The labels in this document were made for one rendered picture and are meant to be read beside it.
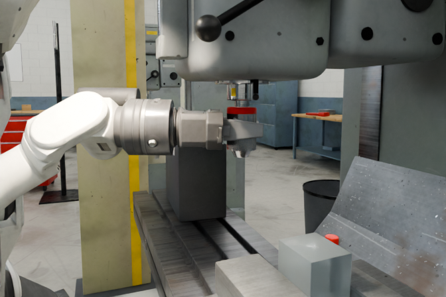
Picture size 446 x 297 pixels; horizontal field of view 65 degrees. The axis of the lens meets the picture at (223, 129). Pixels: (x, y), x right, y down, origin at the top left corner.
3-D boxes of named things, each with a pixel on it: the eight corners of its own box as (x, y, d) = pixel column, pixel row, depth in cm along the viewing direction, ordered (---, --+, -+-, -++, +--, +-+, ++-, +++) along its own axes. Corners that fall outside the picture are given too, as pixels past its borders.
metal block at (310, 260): (309, 319, 35) (310, 262, 34) (277, 288, 40) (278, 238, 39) (350, 307, 37) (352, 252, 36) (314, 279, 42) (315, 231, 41)
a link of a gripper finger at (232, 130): (262, 140, 53) (222, 140, 53) (263, 119, 53) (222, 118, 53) (263, 142, 51) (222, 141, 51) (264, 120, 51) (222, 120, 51)
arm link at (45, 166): (114, 113, 49) (22, 166, 45) (128, 139, 57) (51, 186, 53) (92, 81, 51) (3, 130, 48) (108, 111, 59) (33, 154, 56)
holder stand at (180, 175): (178, 223, 83) (177, 140, 81) (165, 196, 104) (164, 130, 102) (226, 217, 87) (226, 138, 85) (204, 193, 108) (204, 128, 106)
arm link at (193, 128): (223, 99, 48) (137, 98, 48) (222, 168, 49) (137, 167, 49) (221, 98, 61) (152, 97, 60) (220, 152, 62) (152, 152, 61)
